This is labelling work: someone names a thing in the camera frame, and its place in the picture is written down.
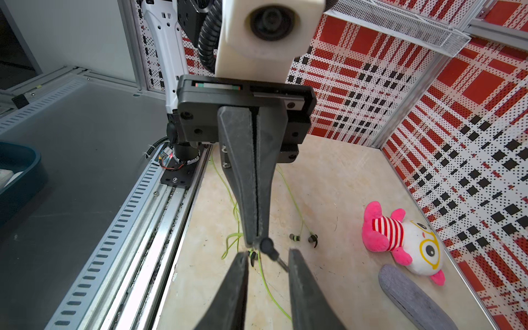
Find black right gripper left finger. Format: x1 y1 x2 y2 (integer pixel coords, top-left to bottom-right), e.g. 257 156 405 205
195 252 249 329

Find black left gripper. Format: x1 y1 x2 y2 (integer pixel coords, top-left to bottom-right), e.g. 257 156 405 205
177 75 317 247

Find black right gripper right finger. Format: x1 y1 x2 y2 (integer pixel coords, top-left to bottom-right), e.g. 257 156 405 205
288 249 345 329

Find green wired earphones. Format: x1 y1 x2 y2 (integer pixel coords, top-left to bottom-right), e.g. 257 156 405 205
209 152 319 322

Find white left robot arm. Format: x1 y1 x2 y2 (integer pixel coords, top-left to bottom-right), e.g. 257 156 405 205
141 1 328 250

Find grey glasses case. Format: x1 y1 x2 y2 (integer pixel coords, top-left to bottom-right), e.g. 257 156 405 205
378 265 458 330

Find pink white plush toy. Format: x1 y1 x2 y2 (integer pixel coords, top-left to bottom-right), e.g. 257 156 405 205
362 202 446 286

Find teal plastic bin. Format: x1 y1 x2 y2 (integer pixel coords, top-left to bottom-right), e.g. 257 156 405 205
1 141 48 225

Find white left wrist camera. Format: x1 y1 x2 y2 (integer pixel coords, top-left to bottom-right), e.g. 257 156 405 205
215 1 326 83

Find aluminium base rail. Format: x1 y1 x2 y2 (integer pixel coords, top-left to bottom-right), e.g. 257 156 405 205
46 148 210 329

